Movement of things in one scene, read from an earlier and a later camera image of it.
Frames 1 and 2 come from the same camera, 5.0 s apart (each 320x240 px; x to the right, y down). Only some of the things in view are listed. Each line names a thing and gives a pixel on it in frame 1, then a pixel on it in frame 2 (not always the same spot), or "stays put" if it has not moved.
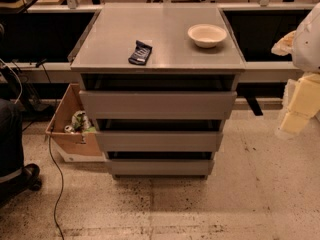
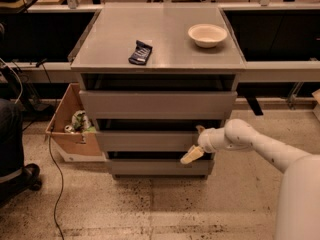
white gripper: (308, 45) → (204, 141)
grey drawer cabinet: (158, 80) stays put
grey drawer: (159, 141) stays put
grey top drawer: (159, 104) stays put
